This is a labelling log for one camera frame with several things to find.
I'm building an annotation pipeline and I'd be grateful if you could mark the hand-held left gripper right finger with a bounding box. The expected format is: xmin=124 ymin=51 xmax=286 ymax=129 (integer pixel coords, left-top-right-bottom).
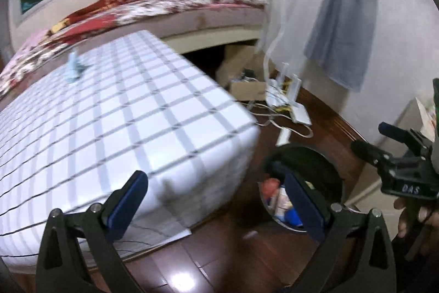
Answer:
xmin=283 ymin=171 xmax=395 ymax=293

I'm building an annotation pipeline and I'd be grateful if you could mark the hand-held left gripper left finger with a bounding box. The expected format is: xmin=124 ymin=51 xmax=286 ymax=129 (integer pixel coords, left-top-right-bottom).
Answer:
xmin=36 ymin=170 xmax=150 ymax=293

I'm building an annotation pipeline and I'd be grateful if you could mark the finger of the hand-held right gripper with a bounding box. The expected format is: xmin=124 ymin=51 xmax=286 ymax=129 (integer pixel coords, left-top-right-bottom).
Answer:
xmin=350 ymin=140 xmax=403 ymax=175
xmin=378 ymin=121 xmax=433 ymax=158

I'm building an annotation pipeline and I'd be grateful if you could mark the black trash bin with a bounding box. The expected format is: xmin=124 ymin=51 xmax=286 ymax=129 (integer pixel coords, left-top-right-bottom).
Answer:
xmin=259 ymin=144 xmax=344 ymax=233

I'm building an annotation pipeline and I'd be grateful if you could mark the light blue face mask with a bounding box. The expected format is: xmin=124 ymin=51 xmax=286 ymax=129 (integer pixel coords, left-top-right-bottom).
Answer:
xmin=65 ymin=52 xmax=86 ymax=85

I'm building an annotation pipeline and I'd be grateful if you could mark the person's right hand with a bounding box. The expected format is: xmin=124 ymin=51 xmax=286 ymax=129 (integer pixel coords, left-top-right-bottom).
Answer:
xmin=394 ymin=197 xmax=439 ymax=256

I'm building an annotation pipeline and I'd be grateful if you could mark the pale cardboard box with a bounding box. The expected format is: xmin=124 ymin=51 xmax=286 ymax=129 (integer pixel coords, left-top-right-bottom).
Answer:
xmin=394 ymin=97 xmax=439 ymax=143

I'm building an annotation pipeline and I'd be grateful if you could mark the white power strip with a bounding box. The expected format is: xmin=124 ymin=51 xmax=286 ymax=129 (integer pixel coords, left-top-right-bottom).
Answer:
xmin=288 ymin=101 xmax=313 ymax=125

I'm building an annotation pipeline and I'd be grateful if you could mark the white router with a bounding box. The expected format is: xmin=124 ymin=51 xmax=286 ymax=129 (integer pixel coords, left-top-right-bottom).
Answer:
xmin=266 ymin=63 xmax=302 ymax=108

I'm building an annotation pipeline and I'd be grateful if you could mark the grey hanging cloth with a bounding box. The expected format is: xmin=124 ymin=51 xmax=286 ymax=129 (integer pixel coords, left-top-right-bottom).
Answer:
xmin=303 ymin=0 xmax=378 ymax=93

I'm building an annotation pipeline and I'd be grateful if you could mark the small cardboard box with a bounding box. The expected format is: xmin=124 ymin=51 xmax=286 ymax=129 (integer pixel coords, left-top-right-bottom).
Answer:
xmin=229 ymin=80 xmax=268 ymax=102

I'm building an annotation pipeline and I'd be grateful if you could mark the sheer white curtain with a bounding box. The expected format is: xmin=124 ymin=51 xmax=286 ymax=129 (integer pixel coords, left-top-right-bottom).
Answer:
xmin=261 ymin=0 xmax=340 ymax=74

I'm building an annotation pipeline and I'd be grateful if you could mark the large cardboard box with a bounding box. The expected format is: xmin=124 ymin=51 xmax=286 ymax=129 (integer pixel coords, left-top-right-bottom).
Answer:
xmin=215 ymin=45 xmax=271 ymax=88

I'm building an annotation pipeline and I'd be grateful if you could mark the pink blanket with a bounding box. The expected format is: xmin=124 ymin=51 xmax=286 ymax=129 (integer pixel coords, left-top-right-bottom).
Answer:
xmin=0 ymin=30 xmax=49 ymax=81

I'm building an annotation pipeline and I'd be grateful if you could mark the white cable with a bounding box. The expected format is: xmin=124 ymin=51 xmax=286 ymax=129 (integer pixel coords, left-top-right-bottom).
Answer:
xmin=247 ymin=101 xmax=314 ymax=140

